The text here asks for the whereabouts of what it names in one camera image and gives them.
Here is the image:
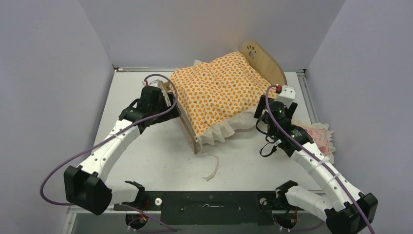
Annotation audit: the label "wooden pet bed frame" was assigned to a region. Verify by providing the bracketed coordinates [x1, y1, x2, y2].
[159, 40, 288, 156]

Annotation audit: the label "orange patterned pet mattress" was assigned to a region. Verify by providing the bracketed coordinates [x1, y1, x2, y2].
[170, 51, 282, 182]

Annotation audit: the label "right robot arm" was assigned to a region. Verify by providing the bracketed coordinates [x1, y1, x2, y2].
[254, 95, 378, 234]

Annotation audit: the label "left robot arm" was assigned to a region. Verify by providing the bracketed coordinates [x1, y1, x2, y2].
[64, 85, 180, 215]

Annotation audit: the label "pink frilled small pillow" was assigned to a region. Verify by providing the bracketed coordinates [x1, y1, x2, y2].
[292, 118, 336, 164]

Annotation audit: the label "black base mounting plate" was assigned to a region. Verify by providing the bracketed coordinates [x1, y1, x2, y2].
[114, 191, 297, 225]

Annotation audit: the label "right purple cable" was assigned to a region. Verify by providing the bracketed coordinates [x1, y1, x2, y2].
[264, 84, 376, 234]

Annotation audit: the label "purple cable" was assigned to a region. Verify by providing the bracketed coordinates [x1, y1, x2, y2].
[264, 84, 376, 234]
[39, 74, 179, 233]

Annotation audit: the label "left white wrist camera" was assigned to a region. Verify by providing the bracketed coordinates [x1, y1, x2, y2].
[148, 79, 172, 106]

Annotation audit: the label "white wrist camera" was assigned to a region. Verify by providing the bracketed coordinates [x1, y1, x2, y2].
[275, 85, 296, 107]
[148, 79, 172, 106]

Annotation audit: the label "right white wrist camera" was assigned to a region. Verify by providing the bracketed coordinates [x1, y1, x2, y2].
[275, 85, 296, 107]

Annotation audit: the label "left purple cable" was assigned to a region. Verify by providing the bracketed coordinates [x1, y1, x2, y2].
[39, 74, 179, 233]

